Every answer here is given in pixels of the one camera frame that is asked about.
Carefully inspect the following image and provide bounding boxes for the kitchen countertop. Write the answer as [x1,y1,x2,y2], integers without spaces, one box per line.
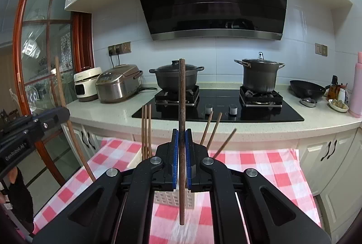
[67,85,361,142]

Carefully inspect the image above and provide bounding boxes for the person's hand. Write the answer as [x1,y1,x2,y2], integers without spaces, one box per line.
[0,166,19,205]

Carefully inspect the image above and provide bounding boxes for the beige perforated utensil basket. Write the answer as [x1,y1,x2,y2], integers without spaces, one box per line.
[127,149,196,209]

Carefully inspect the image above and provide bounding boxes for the black casserole pot with lid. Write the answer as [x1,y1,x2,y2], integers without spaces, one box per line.
[149,60,205,91]

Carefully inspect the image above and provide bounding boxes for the silver rice cooker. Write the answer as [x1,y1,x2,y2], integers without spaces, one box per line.
[96,64,143,104]

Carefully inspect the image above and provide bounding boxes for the white small cooker appliance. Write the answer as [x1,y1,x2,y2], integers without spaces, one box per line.
[74,67,102,102]

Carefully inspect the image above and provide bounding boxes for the red white checkered tablecloth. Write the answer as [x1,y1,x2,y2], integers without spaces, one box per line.
[30,142,330,243]

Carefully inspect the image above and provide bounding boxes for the black tall stock pot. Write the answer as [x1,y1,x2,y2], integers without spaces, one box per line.
[234,52,285,93]

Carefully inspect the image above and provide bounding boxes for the wooden glass sliding door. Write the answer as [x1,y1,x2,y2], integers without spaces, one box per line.
[12,0,96,188]

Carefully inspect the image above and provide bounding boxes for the small steel bowl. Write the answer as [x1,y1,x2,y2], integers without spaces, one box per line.
[299,98,317,108]

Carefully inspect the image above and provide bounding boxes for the black frying pan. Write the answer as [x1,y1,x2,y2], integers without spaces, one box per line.
[290,80,330,100]

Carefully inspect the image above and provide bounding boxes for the white lower cabinets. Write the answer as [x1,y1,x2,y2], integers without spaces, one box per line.
[60,121,362,239]

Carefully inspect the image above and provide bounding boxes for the small plate with condiments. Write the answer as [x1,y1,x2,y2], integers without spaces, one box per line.
[326,74,350,114]

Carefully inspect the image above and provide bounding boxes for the pink thermos bottle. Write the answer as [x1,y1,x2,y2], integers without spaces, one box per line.
[348,52,362,118]

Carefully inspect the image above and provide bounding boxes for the wall power outlet strip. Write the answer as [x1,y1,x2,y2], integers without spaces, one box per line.
[108,42,131,56]

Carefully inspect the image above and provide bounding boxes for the wall switch plate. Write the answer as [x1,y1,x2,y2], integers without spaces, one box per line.
[315,43,328,57]

